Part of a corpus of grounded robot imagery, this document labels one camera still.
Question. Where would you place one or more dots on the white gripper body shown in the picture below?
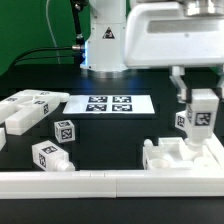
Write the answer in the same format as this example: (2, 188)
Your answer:
(175, 33)

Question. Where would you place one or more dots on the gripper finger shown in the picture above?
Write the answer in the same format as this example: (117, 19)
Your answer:
(183, 92)
(220, 85)

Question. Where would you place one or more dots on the white chair seat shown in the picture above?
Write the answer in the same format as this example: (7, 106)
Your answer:
(174, 153)

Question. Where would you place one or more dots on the white chair back assembly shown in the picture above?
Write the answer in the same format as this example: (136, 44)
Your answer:
(23, 110)

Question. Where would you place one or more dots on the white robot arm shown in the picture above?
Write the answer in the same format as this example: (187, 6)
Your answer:
(104, 49)

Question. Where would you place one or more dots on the white right fence bar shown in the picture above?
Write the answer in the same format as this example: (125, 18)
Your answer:
(216, 148)

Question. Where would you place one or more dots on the white fence bar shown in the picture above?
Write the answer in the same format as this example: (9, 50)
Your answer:
(111, 184)
(2, 138)
(216, 148)

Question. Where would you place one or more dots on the white marker sheet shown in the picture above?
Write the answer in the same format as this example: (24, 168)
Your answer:
(109, 104)

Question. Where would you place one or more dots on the white front fence bar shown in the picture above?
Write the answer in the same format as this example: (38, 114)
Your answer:
(111, 184)

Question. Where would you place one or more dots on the white left fence bar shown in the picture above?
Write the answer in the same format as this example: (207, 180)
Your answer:
(2, 138)

